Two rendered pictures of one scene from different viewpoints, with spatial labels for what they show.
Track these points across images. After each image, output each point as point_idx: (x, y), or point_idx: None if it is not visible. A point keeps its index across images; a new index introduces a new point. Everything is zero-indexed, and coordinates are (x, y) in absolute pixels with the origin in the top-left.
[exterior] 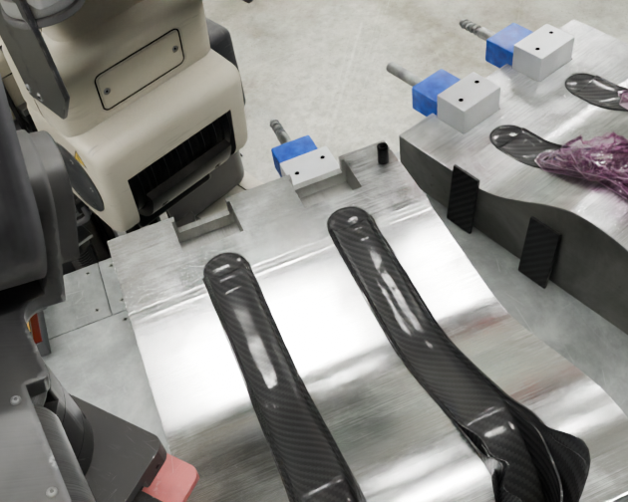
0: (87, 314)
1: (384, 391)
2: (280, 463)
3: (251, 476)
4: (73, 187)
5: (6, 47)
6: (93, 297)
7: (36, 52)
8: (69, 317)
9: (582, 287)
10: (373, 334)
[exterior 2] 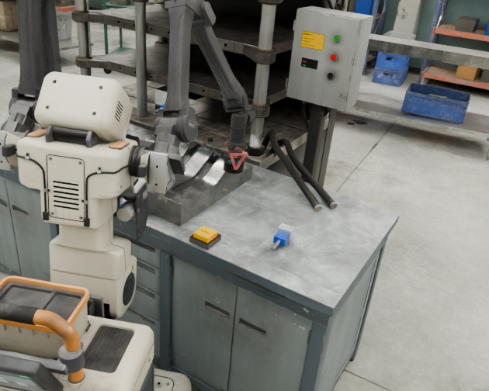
0: (189, 231)
1: (188, 168)
2: (209, 169)
3: (213, 171)
4: (126, 302)
5: (137, 223)
6: (183, 233)
7: (146, 203)
8: (192, 233)
9: None
10: (176, 174)
